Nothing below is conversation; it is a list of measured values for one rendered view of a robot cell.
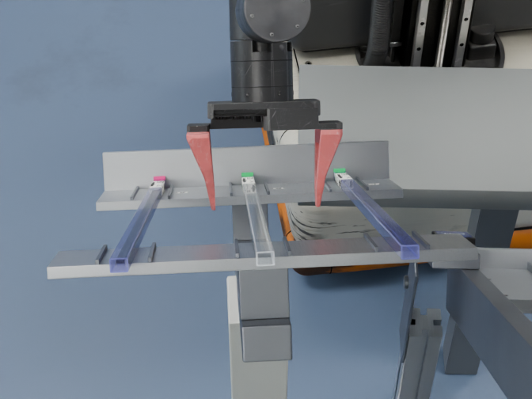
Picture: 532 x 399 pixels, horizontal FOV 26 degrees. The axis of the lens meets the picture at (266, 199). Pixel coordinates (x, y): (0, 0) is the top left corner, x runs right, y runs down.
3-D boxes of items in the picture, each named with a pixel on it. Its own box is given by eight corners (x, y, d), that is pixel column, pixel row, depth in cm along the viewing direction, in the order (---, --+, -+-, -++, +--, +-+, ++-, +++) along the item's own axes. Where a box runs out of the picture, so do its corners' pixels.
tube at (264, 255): (241, 184, 137) (241, 175, 137) (253, 184, 137) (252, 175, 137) (256, 266, 87) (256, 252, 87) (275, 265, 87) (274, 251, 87)
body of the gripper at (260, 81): (321, 121, 104) (319, 38, 103) (207, 124, 103) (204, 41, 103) (315, 117, 110) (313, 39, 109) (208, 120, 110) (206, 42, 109)
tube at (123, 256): (153, 188, 137) (153, 179, 137) (165, 188, 137) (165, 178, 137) (109, 272, 87) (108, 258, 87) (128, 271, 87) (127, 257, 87)
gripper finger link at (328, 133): (344, 210, 105) (343, 106, 103) (266, 212, 104) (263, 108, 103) (337, 201, 111) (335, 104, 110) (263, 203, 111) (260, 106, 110)
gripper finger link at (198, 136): (267, 212, 104) (264, 108, 103) (188, 214, 104) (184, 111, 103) (265, 203, 111) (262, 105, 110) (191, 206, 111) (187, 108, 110)
